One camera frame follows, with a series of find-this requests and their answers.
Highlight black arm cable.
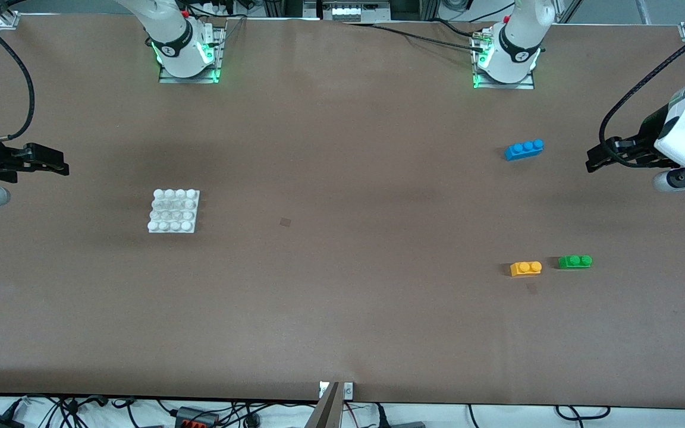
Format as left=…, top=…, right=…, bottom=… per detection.
left=0, top=12, right=35, bottom=145
left=599, top=18, right=685, bottom=170

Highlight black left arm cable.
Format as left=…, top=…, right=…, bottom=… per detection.
left=599, top=18, right=685, bottom=170

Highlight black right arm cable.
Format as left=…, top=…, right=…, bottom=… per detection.
left=0, top=12, right=35, bottom=145

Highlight brown wooden post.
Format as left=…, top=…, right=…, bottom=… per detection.
left=304, top=382, right=342, bottom=428

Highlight white studded base plate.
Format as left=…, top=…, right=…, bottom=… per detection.
left=147, top=188, right=201, bottom=234

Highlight black adapter orange connectors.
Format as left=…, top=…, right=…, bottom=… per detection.
left=175, top=406, right=219, bottom=428

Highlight white metal bracket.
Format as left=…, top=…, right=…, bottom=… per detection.
left=319, top=382, right=355, bottom=400

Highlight blue three-stud block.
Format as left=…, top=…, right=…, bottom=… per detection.
left=504, top=139, right=545, bottom=161

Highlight white power strip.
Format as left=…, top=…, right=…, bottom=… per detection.
left=322, top=2, right=366, bottom=22

